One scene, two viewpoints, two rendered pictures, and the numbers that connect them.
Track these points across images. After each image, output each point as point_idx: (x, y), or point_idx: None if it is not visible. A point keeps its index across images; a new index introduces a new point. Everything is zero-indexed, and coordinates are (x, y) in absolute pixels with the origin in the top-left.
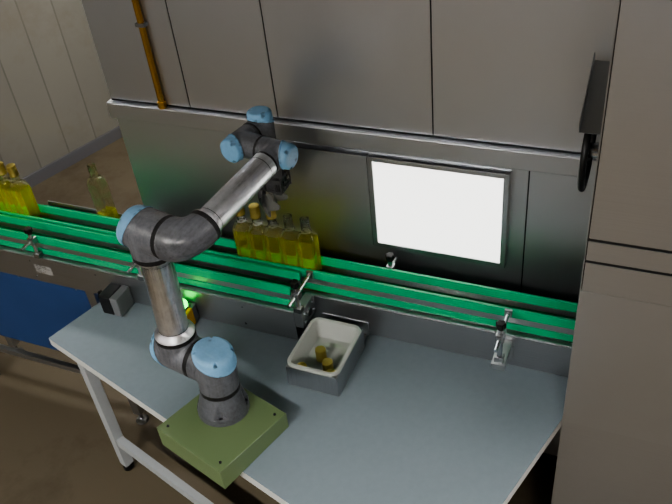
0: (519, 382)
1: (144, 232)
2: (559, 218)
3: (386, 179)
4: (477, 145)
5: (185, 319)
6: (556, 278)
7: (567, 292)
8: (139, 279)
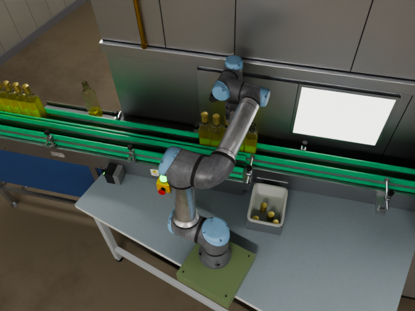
0: (386, 216)
1: (185, 171)
2: None
3: (309, 97)
4: (383, 79)
5: (195, 210)
6: (407, 152)
7: (412, 159)
8: (132, 162)
